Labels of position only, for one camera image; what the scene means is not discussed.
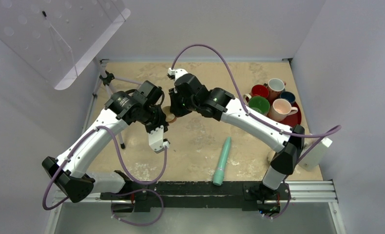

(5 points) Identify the white box on wall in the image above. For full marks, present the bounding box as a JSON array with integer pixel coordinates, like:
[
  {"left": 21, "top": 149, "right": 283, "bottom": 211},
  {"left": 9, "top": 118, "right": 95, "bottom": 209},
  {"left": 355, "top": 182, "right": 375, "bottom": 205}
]
[{"left": 298, "top": 137, "right": 333, "bottom": 171}]

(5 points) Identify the purple cable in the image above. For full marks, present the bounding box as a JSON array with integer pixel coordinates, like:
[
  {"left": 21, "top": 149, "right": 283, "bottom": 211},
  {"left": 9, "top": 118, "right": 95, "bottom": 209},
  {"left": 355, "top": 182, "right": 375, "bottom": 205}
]
[
  {"left": 170, "top": 44, "right": 342, "bottom": 220},
  {"left": 42, "top": 125, "right": 168, "bottom": 226}
]

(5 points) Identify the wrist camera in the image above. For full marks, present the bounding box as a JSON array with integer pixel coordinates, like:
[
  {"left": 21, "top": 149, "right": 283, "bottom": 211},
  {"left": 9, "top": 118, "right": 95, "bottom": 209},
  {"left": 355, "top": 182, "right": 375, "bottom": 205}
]
[
  {"left": 167, "top": 68, "right": 188, "bottom": 81},
  {"left": 148, "top": 125, "right": 170, "bottom": 154}
]

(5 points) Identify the red glossy mug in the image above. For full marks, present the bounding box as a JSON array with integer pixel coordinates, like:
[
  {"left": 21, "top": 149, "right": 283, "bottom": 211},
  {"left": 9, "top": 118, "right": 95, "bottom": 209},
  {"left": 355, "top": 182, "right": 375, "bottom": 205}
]
[{"left": 250, "top": 84, "right": 270, "bottom": 98}]

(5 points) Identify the red round tray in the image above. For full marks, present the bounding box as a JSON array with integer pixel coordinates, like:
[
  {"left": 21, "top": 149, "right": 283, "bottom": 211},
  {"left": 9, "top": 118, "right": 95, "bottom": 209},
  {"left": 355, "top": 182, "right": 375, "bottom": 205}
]
[{"left": 280, "top": 102, "right": 303, "bottom": 127}]

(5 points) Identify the aluminium frame rail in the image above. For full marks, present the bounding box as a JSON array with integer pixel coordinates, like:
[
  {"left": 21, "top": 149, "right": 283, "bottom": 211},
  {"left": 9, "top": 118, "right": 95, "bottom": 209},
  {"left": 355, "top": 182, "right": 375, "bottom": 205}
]
[{"left": 44, "top": 58, "right": 347, "bottom": 234}]

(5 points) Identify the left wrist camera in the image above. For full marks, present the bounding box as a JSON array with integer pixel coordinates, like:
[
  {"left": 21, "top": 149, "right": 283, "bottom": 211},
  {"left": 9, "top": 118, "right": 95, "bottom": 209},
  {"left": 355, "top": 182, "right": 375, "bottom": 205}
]
[{"left": 148, "top": 125, "right": 170, "bottom": 154}]

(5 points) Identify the teal pen tube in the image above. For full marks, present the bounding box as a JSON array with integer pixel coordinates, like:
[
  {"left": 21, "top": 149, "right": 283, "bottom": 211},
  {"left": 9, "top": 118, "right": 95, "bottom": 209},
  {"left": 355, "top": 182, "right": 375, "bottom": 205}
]
[{"left": 212, "top": 136, "right": 231, "bottom": 186}]

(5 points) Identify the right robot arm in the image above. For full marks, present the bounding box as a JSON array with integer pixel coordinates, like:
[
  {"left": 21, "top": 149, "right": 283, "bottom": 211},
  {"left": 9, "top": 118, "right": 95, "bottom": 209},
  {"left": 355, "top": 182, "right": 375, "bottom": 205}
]
[{"left": 168, "top": 70, "right": 305, "bottom": 198}]

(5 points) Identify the pink brown mug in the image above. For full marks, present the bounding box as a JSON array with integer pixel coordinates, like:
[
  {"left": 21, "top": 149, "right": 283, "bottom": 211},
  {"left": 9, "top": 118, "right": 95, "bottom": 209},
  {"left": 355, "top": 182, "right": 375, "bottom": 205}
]
[{"left": 266, "top": 78, "right": 287, "bottom": 102}]

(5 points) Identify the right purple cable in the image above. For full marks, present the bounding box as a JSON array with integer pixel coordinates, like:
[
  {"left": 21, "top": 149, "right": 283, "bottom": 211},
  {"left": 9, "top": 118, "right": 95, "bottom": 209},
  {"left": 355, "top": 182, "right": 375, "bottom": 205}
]
[{"left": 170, "top": 44, "right": 342, "bottom": 220}]

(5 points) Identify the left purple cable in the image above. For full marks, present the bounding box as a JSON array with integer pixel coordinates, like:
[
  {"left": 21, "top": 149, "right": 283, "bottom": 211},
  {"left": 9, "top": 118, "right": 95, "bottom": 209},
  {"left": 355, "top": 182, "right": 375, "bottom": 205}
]
[{"left": 42, "top": 125, "right": 168, "bottom": 226}]

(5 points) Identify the small orange cup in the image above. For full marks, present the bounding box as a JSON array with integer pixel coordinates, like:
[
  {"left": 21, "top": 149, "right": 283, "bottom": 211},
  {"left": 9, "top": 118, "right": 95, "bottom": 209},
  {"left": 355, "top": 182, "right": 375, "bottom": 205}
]
[{"left": 162, "top": 106, "right": 177, "bottom": 123}]

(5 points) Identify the large white cat mug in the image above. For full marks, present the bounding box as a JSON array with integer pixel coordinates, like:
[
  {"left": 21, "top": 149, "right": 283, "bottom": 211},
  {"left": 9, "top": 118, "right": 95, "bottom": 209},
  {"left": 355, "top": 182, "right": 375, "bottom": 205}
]
[{"left": 242, "top": 94, "right": 270, "bottom": 116}]

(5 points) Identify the tripod stand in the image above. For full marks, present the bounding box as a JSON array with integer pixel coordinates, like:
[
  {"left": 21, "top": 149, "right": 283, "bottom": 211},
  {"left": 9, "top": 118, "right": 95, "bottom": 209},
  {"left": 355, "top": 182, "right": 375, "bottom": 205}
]
[{"left": 92, "top": 58, "right": 143, "bottom": 150}]

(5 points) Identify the clear acrylic panel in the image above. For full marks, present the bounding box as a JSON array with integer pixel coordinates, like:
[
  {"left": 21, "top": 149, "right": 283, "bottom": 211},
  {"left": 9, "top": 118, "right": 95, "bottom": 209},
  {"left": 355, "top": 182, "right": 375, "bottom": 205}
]
[{"left": 0, "top": 0, "right": 131, "bottom": 90}]

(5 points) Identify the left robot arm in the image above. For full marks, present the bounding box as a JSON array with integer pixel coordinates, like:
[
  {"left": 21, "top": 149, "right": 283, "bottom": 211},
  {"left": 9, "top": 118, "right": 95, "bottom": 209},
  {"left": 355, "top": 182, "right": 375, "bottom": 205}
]
[{"left": 42, "top": 81, "right": 170, "bottom": 203}]

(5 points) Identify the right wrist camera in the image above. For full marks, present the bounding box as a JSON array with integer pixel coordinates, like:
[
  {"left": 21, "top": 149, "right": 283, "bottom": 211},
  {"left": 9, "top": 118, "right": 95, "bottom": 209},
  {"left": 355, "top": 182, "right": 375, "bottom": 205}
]
[{"left": 167, "top": 68, "right": 188, "bottom": 81}]

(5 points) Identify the blue mug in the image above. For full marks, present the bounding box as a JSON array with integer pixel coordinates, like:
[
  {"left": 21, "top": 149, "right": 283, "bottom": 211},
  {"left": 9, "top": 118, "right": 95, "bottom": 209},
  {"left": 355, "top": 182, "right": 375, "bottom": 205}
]
[{"left": 280, "top": 91, "right": 296, "bottom": 106}]

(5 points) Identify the pink white mug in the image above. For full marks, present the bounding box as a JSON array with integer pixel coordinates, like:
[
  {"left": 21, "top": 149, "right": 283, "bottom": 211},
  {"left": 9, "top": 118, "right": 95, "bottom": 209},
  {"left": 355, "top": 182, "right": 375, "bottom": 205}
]
[{"left": 268, "top": 98, "right": 299, "bottom": 122}]

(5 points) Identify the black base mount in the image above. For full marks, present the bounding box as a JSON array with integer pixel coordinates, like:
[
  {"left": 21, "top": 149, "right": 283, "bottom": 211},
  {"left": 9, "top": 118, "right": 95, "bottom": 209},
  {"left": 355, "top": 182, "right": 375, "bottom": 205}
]
[{"left": 100, "top": 171, "right": 291, "bottom": 215}]

